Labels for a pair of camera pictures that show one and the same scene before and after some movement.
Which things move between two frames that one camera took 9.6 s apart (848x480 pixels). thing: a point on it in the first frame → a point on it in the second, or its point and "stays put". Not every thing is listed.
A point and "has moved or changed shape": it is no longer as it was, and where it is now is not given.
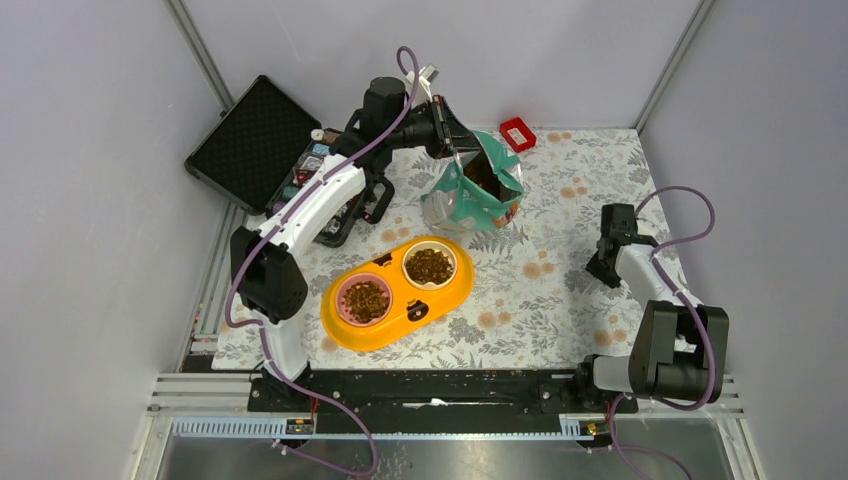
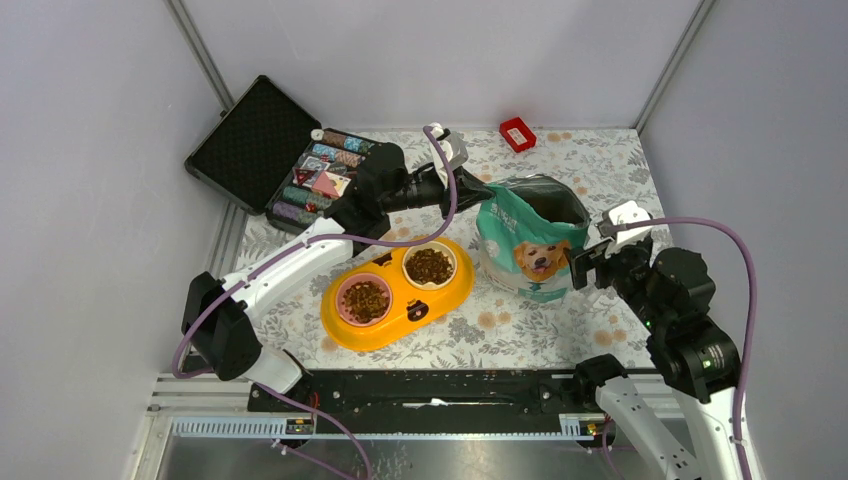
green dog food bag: [483, 190] has moved or changed shape
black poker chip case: [260, 149] stays put
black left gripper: [447, 131] → [469, 189]
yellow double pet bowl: [393, 289] stays put
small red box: [517, 134] stays put
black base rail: [500, 401] stays put
